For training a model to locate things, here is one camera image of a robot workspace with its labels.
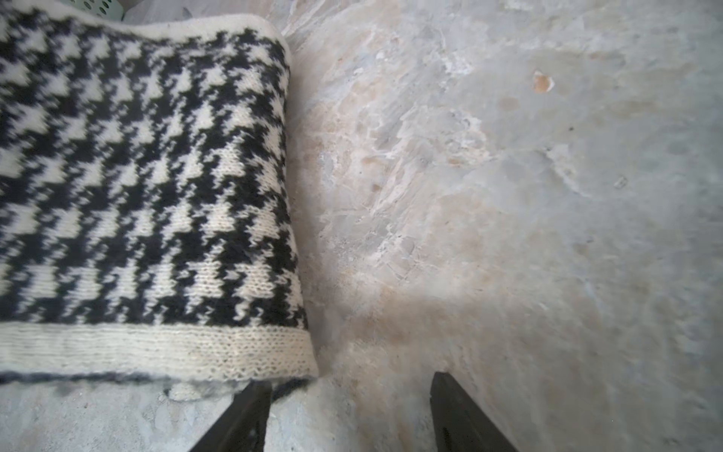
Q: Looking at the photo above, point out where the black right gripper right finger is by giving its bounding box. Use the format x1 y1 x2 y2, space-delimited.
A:
430 372 518 452

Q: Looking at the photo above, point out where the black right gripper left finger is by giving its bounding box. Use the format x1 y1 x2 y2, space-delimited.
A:
190 382 272 452

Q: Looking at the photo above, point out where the black white houndstooth scarf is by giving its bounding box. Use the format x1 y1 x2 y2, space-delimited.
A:
1 1 318 400

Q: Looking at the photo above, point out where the mint green plastic basket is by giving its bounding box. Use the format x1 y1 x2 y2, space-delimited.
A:
60 0 126 22

